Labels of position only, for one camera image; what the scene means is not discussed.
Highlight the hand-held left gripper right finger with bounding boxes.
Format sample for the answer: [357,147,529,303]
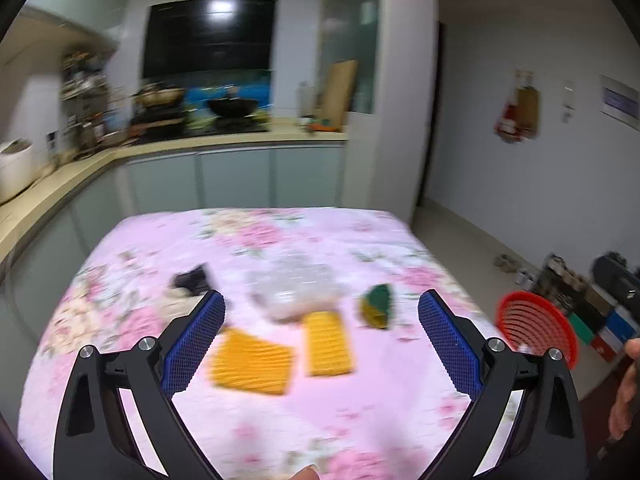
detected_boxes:
[417,289,587,480]

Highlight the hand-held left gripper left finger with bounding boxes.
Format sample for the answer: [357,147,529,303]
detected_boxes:
[52,289,226,480]

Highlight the black plastic bag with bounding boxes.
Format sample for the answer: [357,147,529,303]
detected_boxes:
[170,264,213,296]

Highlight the green yellow scouring sponge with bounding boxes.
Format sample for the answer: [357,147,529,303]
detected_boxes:
[357,284,393,331]

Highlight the red mesh basket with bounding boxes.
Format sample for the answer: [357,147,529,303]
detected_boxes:
[495,291,581,371]

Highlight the clear plastic bag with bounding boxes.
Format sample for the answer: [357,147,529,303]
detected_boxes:
[247,252,351,323]

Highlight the yellow ridged sponge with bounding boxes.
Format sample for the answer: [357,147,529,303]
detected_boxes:
[302,310,356,377]
[210,327,296,396]

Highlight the person's right hand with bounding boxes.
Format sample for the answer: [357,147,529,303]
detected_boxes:
[609,337,640,441]

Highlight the black shoe rack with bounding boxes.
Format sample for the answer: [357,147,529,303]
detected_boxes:
[535,254,593,311]

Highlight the row of light shoes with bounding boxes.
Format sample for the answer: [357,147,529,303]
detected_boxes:
[537,255,591,306]

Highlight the stack of shoe boxes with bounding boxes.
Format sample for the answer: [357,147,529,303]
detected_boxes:
[565,280,640,361]

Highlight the pink floral quilt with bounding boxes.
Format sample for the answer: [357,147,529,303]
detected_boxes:
[17,205,526,480]

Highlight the grey kitchen base cabinets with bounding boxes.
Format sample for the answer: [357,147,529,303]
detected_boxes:
[0,132,348,281]

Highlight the black gas stove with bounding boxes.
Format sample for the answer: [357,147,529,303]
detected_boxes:
[131,105,271,141]

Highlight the red printed bag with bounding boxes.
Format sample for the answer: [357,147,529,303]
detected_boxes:
[495,102,531,143]

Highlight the black wok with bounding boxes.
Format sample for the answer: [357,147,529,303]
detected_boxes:
[207,95,261,118]

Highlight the white rice cooker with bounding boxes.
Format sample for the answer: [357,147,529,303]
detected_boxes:
[0,140,37,204]

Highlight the blue sea-print backsplash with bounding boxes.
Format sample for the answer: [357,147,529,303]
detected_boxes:
[182,71,273,121]

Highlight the golden cooking pot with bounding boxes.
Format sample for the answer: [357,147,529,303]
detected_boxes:
[132,85,187,108]

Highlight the brown paper bag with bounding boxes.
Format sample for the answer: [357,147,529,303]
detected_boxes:
[515,72,542,136]

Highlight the orange sponge tray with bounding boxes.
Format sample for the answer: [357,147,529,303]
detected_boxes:
[305,117,346,133]

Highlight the metal spice rack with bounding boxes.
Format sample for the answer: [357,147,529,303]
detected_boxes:
[60,50,118,151]

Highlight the white plastic bottle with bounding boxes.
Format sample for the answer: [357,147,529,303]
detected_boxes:
[297,81,316,118]

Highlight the wooden cutting board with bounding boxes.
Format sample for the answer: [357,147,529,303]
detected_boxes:
[320,59,360,128]

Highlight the white electrical panel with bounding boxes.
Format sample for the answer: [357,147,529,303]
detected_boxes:
[600,75,640,128]

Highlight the black range hood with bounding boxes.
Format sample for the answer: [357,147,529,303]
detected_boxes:
[141,0,278,80]

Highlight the frosted glass partition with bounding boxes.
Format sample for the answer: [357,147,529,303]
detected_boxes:
[320,0,381,115]

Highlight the grey kitchen wall cabinets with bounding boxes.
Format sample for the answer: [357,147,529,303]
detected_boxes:
[0,5,121,86]

